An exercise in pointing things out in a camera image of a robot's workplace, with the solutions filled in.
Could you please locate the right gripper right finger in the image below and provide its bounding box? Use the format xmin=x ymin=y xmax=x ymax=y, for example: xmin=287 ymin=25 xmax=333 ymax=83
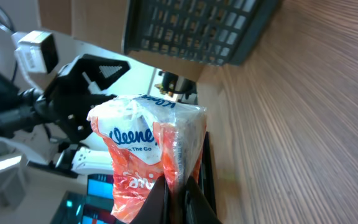
xmin=183 ymin=177 xmax=222 ymax=224

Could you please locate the computer monitor screen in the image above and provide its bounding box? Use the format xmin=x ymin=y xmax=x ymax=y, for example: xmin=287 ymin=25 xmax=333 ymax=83
xmin=50 ymin=174 xmax=119 ymax=224

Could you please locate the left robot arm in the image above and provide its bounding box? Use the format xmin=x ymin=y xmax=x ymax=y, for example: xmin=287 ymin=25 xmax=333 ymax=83
xmin=0 ymin=54 xmax=131 ymax=144

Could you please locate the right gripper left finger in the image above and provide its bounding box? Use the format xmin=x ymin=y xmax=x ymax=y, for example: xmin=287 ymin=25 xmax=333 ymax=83
xmin=131 ymin=175 xmax=170 ymax=224

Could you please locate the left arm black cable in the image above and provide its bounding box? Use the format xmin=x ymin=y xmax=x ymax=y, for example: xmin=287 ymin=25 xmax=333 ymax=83
xmin=0 ymin=0 xmax=20 ymax=85

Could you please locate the small red white candy pack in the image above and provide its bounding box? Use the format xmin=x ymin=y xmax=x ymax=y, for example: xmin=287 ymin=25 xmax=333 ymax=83
xmin=87 ymin=95 xmax=206 ymax=223

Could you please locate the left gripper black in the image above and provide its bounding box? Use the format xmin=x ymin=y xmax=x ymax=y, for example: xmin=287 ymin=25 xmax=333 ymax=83
xmin=34 ymin=54 xmax=131 ymax=143

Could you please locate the grey plastic mesh basket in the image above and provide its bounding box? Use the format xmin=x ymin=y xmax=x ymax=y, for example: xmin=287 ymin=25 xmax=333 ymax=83
xmin=123 ymin=0 xmax=280 ymax=66

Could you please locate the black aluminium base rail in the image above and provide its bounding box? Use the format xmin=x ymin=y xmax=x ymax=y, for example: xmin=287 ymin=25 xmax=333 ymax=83
xmin=198 ymin=132 xmax=216 ymax=214

